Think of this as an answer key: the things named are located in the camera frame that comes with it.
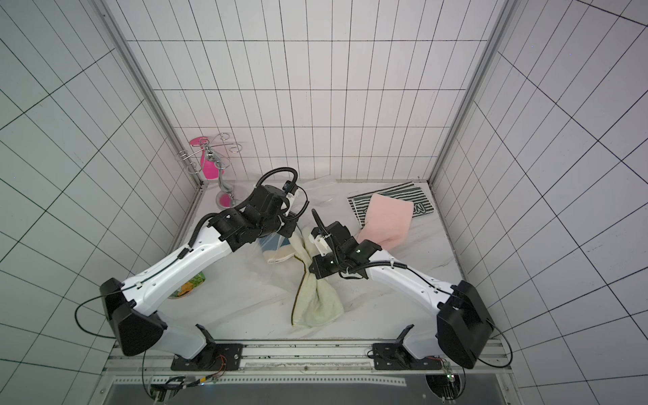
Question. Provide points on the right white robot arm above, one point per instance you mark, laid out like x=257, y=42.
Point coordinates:
x=462, y=325

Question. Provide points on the pink plastic cup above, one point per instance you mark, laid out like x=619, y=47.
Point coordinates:
x=208, y=159

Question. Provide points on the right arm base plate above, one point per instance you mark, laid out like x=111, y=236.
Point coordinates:
x=394, y=357

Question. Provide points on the blue and cream towel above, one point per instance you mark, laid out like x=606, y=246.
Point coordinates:
x=276, y=248

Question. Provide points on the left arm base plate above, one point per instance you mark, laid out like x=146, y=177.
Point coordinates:
x=214, y=357

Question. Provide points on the colourful snack packet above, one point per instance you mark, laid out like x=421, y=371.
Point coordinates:
x=189, y=286

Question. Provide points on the clear plastic vacuum bag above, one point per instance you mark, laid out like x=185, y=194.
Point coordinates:
x=245, y=297

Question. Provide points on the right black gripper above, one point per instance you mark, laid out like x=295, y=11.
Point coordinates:
x=322, y=262

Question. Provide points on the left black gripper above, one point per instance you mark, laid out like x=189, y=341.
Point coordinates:
x=291, y=224

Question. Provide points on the pink towel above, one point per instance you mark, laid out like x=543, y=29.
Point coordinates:
x=387, y=223

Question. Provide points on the green striped Doraemon towel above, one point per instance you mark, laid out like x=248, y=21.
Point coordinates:
x=409, y=192

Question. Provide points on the chrome cup holder stand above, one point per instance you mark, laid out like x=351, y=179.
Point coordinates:
x=222, y=143

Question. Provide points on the aluminium mounting rail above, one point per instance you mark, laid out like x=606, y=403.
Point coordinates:
x=303, y=357

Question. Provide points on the light green towel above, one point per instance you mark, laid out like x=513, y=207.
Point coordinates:
x=317, y=303

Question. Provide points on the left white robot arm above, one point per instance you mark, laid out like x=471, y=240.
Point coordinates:
x=132, y=306

